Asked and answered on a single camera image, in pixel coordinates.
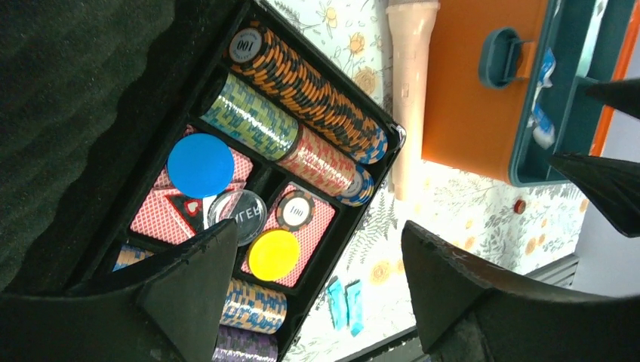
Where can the blue poker chip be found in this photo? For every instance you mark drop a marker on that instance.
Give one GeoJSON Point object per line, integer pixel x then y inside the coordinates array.
{"type": "Point", "coordinates": [200, 165]}

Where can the floral table mat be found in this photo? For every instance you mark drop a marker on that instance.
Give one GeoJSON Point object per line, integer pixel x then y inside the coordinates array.
{"type": "Point", "coordinates": [472, 212]}

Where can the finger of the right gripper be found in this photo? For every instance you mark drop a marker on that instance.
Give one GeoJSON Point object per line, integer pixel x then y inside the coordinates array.
{"type": "Point", "coordinates": [622, 95]}
{"type": "Point", "coordinates": [612, 186]}

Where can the teal tube pair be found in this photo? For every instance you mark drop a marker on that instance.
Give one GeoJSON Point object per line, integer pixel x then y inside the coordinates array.
{"type": "Point", "coordinates": [346, 305]}

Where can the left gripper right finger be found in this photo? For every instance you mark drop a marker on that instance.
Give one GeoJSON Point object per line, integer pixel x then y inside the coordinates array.
{"type": "Point", "coordinates": [469, 309]}

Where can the small blue sachets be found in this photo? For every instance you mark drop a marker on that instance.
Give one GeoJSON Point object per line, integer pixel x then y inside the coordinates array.
{"type": "Point", "coordinates": [543, 128]}

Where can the blue tan chip stack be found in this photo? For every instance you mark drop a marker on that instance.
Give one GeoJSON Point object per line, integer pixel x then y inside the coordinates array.
{"type": "Point", "coordinates": [255, 307]}

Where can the black poker chip case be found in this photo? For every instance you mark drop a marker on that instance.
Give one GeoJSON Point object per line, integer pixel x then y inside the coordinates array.
{"type": "Point", "coordinates": [92, 95]}

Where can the blue 10 chip stack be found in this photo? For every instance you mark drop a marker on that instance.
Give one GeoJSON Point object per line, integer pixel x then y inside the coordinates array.
{"type": "Point", "coordinates": [360, 190]}

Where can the red white chip stack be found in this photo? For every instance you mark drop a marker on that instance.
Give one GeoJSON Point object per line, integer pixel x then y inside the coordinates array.
{"type": "Point", "coordinates": [320, 164]}

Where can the black orange 100 chip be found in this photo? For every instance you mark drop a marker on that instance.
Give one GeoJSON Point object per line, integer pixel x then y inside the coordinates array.
{"type": "Point", "coordinates": [295, 211]}

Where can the red playing card deck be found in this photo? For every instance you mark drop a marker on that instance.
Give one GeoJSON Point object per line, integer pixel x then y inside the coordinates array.
{"type": "Point", "coordinates": [169, 215]}

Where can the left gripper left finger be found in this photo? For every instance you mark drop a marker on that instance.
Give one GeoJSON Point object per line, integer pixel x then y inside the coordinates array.
{"type": "Point", "coordinates": [100, 320]}

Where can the teal divided tray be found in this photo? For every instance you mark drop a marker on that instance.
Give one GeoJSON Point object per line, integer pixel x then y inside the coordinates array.
{"type": "Point", "coordinates": [587, 39]}

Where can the yellow poker chip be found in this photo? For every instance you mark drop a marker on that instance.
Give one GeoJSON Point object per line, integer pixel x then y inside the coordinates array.
{"type": "Point", "coordinates": [273, 255]}

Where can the green chip stack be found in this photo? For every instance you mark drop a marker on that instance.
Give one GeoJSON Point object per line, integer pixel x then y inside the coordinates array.
{"type": "Point", "coordinates": [249, 118]}

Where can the purple chip stack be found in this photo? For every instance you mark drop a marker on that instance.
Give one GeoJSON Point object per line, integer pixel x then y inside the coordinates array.
{"type": "Point", "coordinates": [234, 344]}

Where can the clear dealer button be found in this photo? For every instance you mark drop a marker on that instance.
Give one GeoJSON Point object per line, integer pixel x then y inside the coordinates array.
{"type": "Point", "coordinates": [245, 207]}

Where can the orange black chip stack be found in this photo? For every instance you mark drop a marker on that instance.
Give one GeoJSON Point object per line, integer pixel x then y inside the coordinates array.
{"type": "Point", "coordinates": [259, 55]}

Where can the orange medicine box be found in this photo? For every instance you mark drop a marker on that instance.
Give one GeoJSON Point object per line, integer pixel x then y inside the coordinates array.
{"type": "Point", "coordinates": [466, 126]}

